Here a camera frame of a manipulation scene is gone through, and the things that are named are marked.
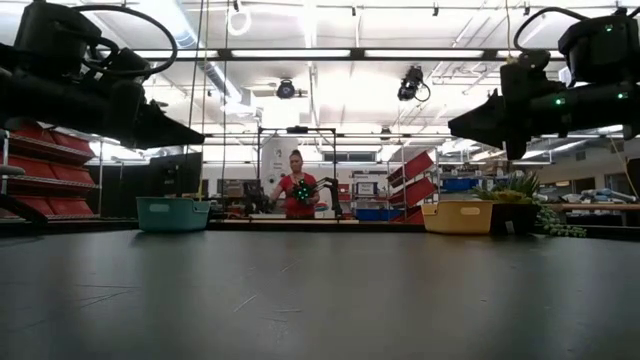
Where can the black hanging camera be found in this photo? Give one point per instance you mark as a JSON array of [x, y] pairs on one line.
[[410, 82]]

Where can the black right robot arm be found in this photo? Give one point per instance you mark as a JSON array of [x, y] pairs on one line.
[[600, 100]]

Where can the black background robot arm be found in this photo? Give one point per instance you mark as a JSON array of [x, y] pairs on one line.
[[255, 197]]

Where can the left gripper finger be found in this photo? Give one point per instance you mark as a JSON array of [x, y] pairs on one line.
[[165, 132]]

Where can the blue shelf bin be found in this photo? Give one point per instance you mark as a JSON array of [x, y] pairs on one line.
[[457, 185]]

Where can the blue storage bin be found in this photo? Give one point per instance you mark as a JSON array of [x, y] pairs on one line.
[[377, 215]]

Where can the grey disc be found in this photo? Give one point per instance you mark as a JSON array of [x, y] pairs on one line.
[[10, 170]]

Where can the yellow plastic bin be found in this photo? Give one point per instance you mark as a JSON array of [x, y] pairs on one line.
[[457, 217]]

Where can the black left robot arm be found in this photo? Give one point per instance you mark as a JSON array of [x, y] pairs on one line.
[[50, 100]]

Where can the brown cardboard box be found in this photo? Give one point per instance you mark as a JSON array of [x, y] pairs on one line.
[[235, 188]]

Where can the framed white sign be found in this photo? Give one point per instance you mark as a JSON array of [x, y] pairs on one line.
[[366, 188]]

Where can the person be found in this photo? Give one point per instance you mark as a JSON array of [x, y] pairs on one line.
[[292, 207]]

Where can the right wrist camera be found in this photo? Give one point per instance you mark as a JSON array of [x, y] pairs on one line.
[[525, 70]]

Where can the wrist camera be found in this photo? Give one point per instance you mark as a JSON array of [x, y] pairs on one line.
[[525, 70], [125, 65]]

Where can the black diagonal strut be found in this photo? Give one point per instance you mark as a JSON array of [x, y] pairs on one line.
[[20, 210]]

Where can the tilted red bin rack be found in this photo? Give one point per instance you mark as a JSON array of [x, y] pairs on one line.
[[415, 192]]

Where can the round black ceiling camera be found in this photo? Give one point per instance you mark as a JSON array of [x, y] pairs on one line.
[[286, 90]]

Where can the white column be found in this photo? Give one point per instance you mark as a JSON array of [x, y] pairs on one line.
[[275, 165]]

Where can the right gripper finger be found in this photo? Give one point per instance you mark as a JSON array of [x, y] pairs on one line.
[[480, 122]]

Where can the potted artificial plant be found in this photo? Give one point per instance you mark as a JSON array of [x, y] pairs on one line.
[[515, 215]]

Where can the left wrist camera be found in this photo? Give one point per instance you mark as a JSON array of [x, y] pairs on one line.
[[125, 65]]

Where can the wooden bench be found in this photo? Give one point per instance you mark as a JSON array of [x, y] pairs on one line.
[[600, 206]]

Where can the black overhead frame bar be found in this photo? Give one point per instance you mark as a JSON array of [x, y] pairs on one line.
[[357, 53]]

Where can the black monitor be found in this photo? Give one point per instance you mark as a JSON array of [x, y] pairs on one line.
[[175, 175]]

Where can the teal plastic bin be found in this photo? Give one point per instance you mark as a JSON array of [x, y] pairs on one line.
[[172, 215]]

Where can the shelf rack with red bins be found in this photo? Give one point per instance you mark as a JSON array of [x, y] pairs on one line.
[[45, 172]]

